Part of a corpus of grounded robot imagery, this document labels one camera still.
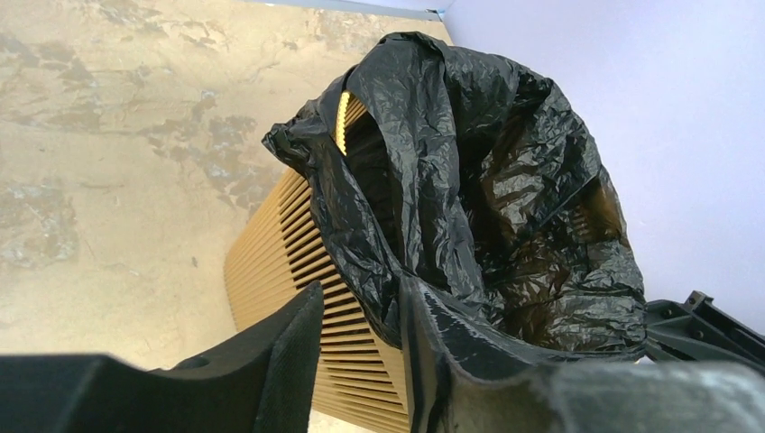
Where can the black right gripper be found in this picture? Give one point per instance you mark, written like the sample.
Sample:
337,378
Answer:
697,330

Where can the black plastic trash bag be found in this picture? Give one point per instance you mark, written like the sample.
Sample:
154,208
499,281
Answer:
471,174

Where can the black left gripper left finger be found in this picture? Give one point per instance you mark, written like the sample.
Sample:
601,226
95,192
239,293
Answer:
260,380

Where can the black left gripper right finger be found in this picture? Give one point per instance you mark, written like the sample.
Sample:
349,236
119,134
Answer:
568,394

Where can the yellow plastic trash bin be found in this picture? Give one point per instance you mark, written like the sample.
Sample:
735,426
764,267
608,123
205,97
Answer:
402,350

